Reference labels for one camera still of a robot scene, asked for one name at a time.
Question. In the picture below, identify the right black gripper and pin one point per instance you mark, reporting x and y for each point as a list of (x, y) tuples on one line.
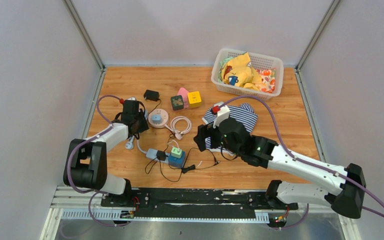
[(203, 131)]

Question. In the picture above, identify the yellow clothes in basket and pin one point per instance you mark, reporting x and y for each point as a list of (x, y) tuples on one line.
[(239, 72)]

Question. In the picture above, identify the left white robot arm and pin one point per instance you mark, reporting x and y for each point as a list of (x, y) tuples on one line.
[(86, 168)]

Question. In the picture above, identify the yellow power adapter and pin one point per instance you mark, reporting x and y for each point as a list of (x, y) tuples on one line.
[(194, 99)]

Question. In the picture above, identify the pink triangular power strip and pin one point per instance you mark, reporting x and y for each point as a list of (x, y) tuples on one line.
[(184, 93)]

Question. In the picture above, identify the light blue small charger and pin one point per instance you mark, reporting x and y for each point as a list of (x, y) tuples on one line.
[(156, 119)]

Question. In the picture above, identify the white plastic basket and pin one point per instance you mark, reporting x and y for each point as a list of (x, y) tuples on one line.
[(259, 61)]

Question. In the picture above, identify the blue cube charger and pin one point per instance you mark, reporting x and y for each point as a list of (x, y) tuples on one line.
[(177, 162)]

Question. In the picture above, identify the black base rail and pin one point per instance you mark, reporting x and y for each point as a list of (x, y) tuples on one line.
[(195, 205)]

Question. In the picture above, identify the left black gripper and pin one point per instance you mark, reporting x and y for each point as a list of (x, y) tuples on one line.
[(144, 126)]

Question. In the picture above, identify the black adapter with cable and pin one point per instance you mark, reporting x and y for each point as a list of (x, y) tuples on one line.
[(174, 134)]

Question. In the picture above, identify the dark green cube charger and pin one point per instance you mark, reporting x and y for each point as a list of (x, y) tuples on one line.
[(177, 103)]

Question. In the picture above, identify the blue striped shirt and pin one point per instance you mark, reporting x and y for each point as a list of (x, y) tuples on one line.
[(242, 113)]

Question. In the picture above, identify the light blue power strip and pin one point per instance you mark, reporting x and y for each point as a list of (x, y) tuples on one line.
[(152, 155)]

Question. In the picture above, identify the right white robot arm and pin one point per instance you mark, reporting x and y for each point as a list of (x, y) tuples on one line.
[(339, 187)]

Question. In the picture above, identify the pink round power strip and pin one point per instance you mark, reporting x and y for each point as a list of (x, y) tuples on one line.
[(165, 117)]

